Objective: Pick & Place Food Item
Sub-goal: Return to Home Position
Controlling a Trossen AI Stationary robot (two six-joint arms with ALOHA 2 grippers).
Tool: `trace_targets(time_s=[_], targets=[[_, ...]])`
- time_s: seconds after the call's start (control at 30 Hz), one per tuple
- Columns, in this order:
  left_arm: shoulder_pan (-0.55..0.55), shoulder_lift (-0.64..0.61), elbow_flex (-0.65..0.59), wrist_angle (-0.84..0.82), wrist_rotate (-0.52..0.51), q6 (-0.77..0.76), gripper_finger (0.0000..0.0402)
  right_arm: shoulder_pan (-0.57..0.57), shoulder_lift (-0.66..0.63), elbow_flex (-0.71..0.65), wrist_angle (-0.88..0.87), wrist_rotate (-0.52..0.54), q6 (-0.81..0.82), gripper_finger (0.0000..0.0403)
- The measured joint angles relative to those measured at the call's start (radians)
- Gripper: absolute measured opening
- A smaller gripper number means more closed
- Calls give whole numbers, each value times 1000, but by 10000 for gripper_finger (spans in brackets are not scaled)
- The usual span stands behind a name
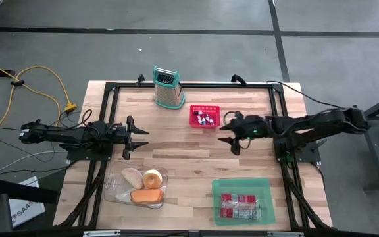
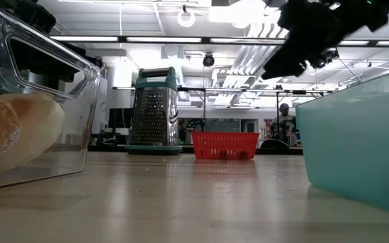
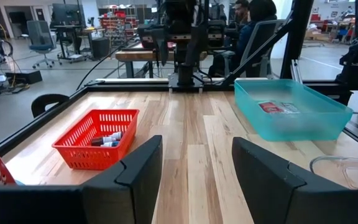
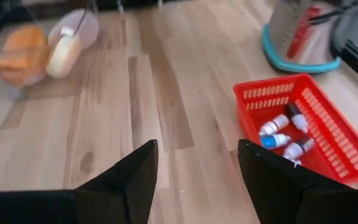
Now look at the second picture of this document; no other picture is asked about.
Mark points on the black ceiling spotlight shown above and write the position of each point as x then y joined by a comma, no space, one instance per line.
329,55

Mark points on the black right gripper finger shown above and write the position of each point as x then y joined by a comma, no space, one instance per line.
282,57
289,71

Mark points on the red plastic mesh basket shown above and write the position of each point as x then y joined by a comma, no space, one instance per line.
225,146

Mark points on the black hanging camera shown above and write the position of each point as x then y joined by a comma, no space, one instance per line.
208,60

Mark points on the black chair back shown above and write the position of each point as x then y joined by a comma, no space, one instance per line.
273,144

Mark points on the black computer monitor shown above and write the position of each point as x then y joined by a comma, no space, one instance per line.
117,118

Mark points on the person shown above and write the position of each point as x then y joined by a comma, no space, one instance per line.
284,123

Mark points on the overhead light bar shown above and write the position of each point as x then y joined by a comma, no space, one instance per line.
79,38

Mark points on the clear plastic bin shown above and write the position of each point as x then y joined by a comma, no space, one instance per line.
76,135

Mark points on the teal metal box grater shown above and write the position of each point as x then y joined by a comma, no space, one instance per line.
154,114

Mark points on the pale bread roll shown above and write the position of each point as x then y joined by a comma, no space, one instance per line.
42,128

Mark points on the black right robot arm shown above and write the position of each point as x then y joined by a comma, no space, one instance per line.
366,13

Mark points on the black aluminium table frame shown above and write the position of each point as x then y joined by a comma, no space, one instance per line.
106,148

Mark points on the teal plastic bin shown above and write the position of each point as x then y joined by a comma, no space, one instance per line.
356,145

